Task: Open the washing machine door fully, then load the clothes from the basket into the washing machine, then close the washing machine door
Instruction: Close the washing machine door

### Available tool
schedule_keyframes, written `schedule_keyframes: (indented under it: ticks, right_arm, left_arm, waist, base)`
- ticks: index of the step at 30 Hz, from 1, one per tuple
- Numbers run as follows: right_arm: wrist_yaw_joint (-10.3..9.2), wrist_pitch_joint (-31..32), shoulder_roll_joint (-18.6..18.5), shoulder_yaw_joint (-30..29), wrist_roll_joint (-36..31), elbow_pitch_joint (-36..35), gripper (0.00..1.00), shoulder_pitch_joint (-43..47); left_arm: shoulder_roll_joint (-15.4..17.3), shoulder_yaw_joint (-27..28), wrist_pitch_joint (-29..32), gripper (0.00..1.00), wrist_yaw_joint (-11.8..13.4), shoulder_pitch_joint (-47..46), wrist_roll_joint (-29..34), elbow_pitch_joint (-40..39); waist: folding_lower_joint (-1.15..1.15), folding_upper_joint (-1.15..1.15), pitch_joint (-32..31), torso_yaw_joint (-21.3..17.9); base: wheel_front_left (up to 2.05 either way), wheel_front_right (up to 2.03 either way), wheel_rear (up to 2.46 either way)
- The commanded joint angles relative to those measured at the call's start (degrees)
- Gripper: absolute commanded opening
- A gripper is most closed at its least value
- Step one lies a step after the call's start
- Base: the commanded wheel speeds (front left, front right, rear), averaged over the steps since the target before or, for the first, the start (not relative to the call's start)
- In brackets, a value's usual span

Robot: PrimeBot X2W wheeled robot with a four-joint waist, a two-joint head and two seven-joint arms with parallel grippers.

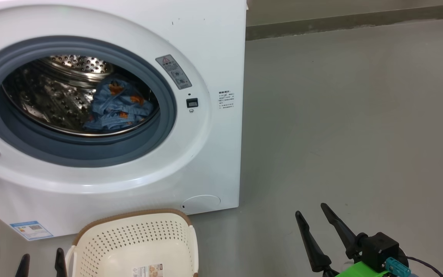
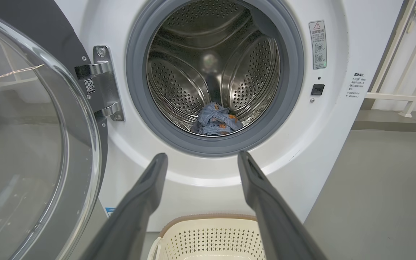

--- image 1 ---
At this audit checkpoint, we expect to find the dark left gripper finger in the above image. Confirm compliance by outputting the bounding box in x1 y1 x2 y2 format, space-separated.
54 248 68 277
15 253 31 277

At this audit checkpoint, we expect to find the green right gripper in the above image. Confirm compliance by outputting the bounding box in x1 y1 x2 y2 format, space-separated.
295 202 392 277

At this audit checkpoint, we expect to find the white front-load washing machine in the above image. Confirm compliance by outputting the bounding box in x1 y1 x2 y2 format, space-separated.
0 0 248 241

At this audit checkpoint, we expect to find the stainless steel washing machine drum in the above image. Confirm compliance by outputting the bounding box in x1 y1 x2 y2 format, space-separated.
1 54 161 138

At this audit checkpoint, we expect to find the blue energy label sticker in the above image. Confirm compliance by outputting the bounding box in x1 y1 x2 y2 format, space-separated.
9 220 54 241

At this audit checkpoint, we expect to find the cream perforated laundry basket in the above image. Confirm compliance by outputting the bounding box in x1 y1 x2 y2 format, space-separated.
65 209 200 277

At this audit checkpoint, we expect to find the basket barcode sticker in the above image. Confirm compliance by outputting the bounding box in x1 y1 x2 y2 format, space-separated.
132 263 165 277

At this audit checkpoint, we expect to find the round white filter cover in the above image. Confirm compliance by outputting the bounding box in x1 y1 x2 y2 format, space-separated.
181 195 222 212

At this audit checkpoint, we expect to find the small printed text label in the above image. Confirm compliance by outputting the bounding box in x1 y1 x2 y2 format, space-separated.
217 90 236 110

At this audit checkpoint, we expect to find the grey warning label sticker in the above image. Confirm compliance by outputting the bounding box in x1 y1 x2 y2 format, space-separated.
155 54 193 90

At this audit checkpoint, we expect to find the teal cable connector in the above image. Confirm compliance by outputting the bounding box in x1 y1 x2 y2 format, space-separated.
385 257 412 277

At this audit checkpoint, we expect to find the thin black cable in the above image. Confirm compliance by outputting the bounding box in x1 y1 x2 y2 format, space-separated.
406 255 443 277

